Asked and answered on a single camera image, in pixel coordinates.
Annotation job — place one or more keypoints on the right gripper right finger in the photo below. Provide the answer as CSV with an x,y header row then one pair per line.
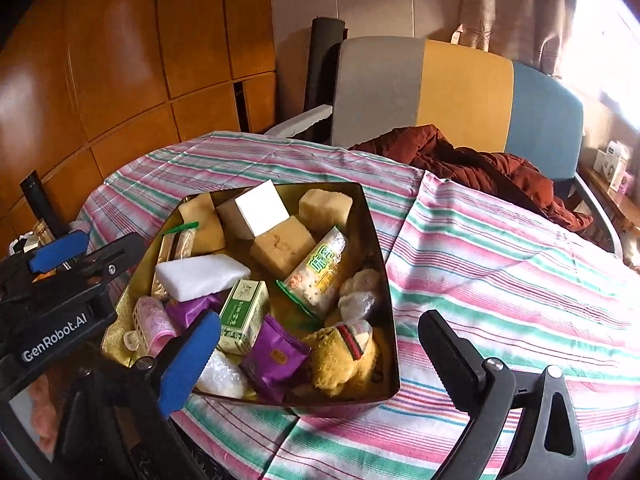
x,y
546,443

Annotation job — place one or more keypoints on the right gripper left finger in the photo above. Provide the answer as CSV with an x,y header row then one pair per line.
x,y
91,444

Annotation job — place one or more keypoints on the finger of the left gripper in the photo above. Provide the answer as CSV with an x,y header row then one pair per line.
x,y
54,254

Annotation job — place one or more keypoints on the pink hair roller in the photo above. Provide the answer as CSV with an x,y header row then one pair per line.
x,y
153,325

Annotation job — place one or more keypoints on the brown cracker packet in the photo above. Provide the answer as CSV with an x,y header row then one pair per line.
x,y
175,244

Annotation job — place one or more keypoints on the large yellow sponge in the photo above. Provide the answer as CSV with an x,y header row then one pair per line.
x,y
209,236

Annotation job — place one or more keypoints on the green white tea box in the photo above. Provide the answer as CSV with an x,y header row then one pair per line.
x,y
242,315

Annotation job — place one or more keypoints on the purple snack packet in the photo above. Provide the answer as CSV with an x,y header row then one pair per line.
x,y
273,360
183,313

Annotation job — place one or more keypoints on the beige cardboard box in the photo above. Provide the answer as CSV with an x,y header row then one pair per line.
x,y
253,212

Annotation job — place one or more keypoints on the gold tray box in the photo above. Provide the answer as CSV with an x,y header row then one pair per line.
x,y
122,342

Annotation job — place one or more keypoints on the yellow plush toy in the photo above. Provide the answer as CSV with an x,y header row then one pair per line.
x,y
342,359

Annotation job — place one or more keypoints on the long yellow sponge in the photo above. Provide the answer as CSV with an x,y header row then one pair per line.
x,y
283,247

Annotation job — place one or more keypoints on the yellow green cracker packet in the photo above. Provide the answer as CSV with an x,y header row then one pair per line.
x,y
313,285

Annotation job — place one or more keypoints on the white plastic bag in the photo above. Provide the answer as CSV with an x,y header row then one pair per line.
x,y
360,295
222,377

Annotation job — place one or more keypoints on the small yellow sponge block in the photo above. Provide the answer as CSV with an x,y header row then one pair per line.
x,y
321,210

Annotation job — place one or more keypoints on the striped pink green bedsheet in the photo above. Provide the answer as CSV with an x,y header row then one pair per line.
x,y
516,285

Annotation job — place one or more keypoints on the orange wooden wardrobe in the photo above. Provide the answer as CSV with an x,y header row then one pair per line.
x,y
90,85

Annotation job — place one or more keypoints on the wooden desk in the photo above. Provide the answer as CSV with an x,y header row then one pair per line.
x,y
626,214

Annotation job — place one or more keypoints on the white boxes on desk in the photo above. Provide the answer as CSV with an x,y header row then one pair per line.
x,y
613,164

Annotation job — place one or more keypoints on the rust red quilted jacket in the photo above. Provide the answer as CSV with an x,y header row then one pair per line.
x,y
508,177

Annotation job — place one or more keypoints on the black rolled mat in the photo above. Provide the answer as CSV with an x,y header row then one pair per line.
x,y
327,36

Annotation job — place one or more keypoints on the grey yellow blue headboard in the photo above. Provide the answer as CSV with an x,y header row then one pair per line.
x,y
477,99

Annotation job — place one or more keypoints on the beige curtain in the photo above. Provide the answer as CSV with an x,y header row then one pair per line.
x,y
532,32

